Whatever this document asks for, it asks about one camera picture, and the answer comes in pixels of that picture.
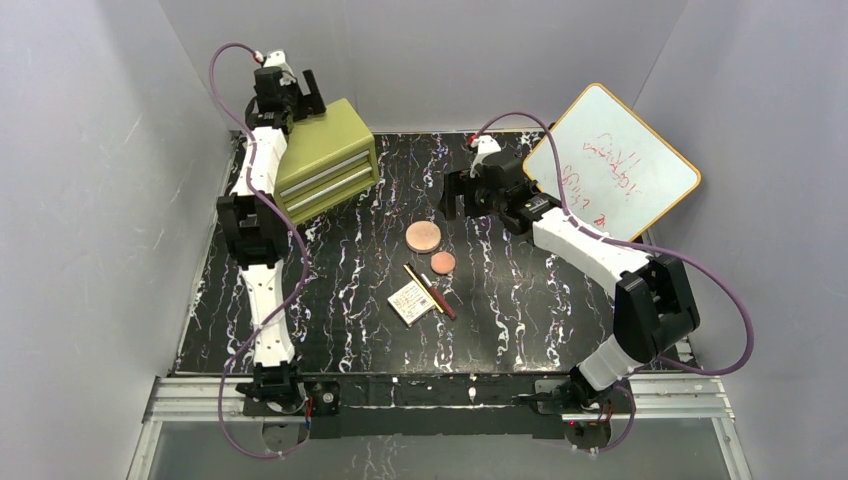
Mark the olive green drawer box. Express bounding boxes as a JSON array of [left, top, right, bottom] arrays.
[[273, 98, 380, 225]]

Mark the large round pink compact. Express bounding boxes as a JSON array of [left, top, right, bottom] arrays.
[[405, 220, 442, 253]]

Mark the small round pink compact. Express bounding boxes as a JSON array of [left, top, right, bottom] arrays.
[[430, 251, 457, 275]]

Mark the white eyeshadow palette box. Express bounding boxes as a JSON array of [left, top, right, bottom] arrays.
[[388, 280, 435, 326]]

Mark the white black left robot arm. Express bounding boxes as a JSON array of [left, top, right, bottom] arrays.
[[216, 67, 326, 415]]

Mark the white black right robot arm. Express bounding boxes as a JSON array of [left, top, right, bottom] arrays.
[[438, 160, 700, 399]]

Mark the gold black makeup pencil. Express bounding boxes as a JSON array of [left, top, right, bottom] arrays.
[[403, 263, 445, 314]]

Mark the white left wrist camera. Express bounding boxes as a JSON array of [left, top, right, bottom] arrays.
[[254, 50, 297, 85]]

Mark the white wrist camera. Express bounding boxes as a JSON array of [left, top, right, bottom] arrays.
[[254, 50, 297, 85], [469, 134, 502, 178]]

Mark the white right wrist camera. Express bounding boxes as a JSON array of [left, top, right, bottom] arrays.
[[469, 134, 502, 178]]

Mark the white whiteboard orange frame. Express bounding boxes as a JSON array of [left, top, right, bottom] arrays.
[[523, 83, 701, 240]]

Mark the aluminium frame rail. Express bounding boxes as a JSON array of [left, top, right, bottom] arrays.
[[127, 372, 752, 479]]

